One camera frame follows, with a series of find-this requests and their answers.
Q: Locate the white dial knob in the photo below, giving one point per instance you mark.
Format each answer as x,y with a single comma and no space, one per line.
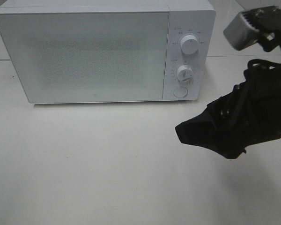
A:
189,44
184,73

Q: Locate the white microwave door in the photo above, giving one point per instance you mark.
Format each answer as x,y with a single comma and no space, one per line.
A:
83,58

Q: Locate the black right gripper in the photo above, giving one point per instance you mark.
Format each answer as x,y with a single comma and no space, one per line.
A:
248,115

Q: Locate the round door release button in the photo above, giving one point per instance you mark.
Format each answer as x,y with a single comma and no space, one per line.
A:
180,92

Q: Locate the white microwave oven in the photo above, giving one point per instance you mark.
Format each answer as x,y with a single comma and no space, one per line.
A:
185,17

